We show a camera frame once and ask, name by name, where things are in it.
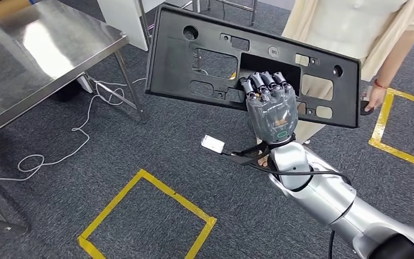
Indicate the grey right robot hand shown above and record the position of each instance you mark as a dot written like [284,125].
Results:
[273,110]

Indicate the person's left hand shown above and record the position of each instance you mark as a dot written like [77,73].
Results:
[375,98]

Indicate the black round handheld controller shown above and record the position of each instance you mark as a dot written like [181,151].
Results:
[366,109]

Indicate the black plastic plate bracket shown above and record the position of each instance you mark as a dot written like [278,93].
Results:
[171,71]

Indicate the person's left forearm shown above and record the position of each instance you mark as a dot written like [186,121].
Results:
[400,57]

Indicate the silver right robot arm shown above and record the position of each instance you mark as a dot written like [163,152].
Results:
[335,203]

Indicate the stainless steel workbench table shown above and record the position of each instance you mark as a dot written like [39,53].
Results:
[32,64]

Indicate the yellow floor tape square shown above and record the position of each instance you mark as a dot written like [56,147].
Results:
[379,121]
[112,204]

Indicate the person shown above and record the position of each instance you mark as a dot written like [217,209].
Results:
[335,28]

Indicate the white panel cabinet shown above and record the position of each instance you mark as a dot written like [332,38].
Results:
[121,21]

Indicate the brown cardboard box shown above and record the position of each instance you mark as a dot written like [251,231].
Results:
[3,7]

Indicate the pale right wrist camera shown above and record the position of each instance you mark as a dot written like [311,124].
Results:
[212,143]

